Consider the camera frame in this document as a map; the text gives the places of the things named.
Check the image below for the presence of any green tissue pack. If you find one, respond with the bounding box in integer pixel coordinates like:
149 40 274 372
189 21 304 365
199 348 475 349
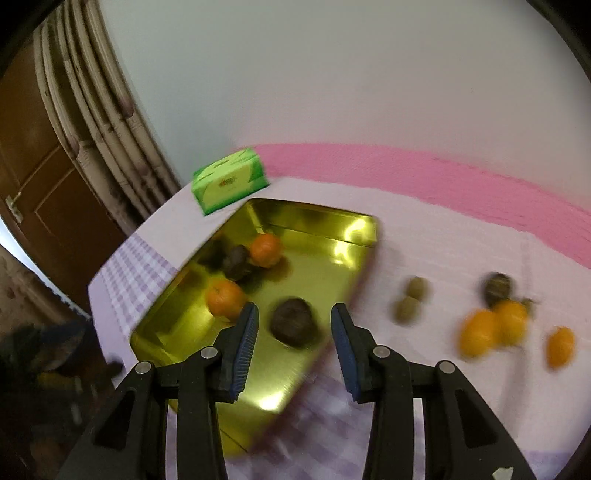
190 148 270 215

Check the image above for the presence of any beige door frame moulding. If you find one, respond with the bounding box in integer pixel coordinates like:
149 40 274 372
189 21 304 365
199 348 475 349
33 1 179 235

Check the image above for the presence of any large orange tangerine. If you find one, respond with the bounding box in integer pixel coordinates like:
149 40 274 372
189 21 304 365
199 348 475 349
458 309 499 359

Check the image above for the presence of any small yellow orange fruit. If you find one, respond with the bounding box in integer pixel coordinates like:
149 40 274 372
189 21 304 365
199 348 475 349
493 299 529 347

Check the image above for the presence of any small brown green fruit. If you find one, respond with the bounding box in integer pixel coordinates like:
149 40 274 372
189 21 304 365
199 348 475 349
405 276 431 302

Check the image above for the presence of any pink purple checked tablecloth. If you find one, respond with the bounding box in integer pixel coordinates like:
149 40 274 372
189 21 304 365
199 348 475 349
88 144 590 479

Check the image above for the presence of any gold metal tray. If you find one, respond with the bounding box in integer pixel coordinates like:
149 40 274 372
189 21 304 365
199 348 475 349
130 198 379 457

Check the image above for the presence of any brown wooden door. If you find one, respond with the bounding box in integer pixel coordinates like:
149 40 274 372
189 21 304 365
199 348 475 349
1 40 125 311

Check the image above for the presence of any small orange kumquat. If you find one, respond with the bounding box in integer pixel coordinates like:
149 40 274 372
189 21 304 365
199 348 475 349
546 326 576 370

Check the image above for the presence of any small dark round fruit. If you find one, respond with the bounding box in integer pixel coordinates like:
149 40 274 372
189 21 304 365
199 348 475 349
482 272 513 308

